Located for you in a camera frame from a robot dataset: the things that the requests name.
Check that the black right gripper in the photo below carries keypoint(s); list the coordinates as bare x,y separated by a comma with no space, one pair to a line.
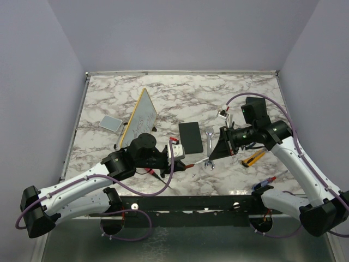
222,148

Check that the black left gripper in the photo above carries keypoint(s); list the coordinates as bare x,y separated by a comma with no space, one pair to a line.
178,166

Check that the silver whiteboard marker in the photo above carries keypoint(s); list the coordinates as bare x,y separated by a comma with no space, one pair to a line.
201,161

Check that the yellow framed whiteboard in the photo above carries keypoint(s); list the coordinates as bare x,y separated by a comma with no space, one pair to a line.
142,119

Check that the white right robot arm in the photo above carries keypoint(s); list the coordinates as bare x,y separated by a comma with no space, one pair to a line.
324,205

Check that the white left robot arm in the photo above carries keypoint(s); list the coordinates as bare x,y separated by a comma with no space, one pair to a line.
90,192

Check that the silver open-end wrench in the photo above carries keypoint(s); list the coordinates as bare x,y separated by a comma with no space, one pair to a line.
209,163

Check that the yellow utility knife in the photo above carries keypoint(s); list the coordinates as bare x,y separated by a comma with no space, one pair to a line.
254,158

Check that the black flat rectangular pad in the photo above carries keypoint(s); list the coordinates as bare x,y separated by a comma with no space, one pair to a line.
190,137

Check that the blue red connector plug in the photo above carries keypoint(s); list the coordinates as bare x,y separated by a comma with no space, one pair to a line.
267,181

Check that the black rectangular box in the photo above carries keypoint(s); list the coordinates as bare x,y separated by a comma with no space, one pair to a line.
258,105

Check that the grey square eraser pad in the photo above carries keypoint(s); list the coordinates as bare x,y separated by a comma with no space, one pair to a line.
110,123

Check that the red handled screwdriver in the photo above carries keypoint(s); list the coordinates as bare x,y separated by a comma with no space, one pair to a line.
152,172

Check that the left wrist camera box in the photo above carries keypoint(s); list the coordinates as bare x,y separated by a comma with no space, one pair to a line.
175,150

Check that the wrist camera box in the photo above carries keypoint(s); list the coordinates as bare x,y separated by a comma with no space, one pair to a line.
175,150
226,116

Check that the blue handled pliers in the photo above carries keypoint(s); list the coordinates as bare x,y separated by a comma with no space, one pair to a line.
253,146

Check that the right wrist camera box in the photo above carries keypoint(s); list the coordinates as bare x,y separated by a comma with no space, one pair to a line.
226,116

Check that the black front mounting rail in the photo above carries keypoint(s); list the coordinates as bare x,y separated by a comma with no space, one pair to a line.
186,211

